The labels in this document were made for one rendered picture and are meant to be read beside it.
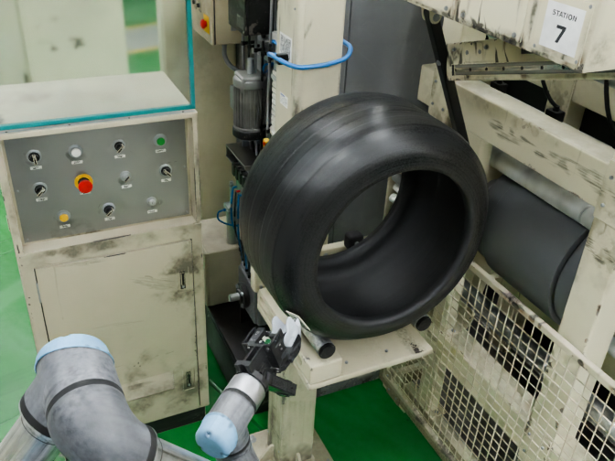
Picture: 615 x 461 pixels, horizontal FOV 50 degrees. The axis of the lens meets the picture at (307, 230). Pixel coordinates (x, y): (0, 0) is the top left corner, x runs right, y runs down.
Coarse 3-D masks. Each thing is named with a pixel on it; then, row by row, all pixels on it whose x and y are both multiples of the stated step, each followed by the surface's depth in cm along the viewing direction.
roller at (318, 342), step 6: (306, 330) 165; (306, 336) 165; (312, 336) 162; (318, 336) 161; (312, 342) 162; (318, 342) 160; (324, 342) 159; (330, 342) 160; (318, 348) 159; (324, 348) 158; (330, 348) 159; (318, 354) 159; (324, 354) 159; (330, 354) 160
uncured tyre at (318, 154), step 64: (320, 128) 141; (384, 128) 136; (448, 128) 145; (256, 192) 146; (320, 192) 133; (448, 192) 172; (256, 256) 148; (320, 256) 180; (384, 256) 184; (448, 256) 171; (320, 320) 149; (384, 320) 158
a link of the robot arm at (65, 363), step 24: (72, 336) 105; (48, 360) 102; (72, 360) 100; (96, 360) 102; (48, 384) 99; (72, 384) 96; (120, 384) 102; (24, 408) 101; (48, 408) 96; (24, 432) 102; (48, 432) 100; (0, 456) 104; (24, 456) 103; (48, 456) 104
